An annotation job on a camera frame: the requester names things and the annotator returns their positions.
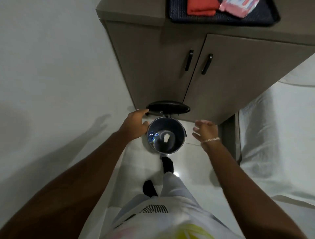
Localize silver chain bracelet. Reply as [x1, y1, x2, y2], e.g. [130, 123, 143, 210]
[201, 137, 220, 145]

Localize grey-brown wooden cabinet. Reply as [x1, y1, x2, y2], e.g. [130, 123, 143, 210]
[96, 0, 315, 125]

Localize pink plastic packet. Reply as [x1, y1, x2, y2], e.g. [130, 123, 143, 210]
[218, 0, 260, 18]

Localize red folded cloth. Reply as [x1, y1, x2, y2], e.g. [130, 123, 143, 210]
[186, 0, 223, 16]

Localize person's right forearm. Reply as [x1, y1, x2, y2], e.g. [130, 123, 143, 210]
[201, 139, 308, 239]

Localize grey-brown cabinet door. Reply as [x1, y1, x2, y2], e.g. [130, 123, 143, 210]
[183, 34, 315, 125]
[105, 21, 208, 110]

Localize dark woven tray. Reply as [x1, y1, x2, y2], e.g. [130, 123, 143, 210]
[168, 0, 281, 27]

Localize steel pedal bin black lid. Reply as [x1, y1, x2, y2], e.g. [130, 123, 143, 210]
[146, 100, 191, 159]

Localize white printed shirt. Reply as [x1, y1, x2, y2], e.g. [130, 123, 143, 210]
[105, 195, 238, 239]

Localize black cabinet door handle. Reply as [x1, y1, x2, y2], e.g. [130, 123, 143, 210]
[201, 53, 214, 75]
[184, 49, 194, 71]

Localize person's left hand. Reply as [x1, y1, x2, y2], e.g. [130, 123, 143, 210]
[119, 108, 150, 142]

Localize white trousers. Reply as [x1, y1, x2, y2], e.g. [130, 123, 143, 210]
[116, 172, 200, 222]

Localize bed with white sheet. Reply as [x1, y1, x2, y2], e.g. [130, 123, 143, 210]
[221, 59, 315, 212]

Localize person's left forearm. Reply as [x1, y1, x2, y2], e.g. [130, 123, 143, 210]
[0, 130, 128, 239]

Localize person's right hand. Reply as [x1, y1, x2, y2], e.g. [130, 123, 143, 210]
[192, 120, 220, 145]

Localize black sock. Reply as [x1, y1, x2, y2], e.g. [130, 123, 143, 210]
[143, 180, 158, 198]
[161, 156, 175, 174]

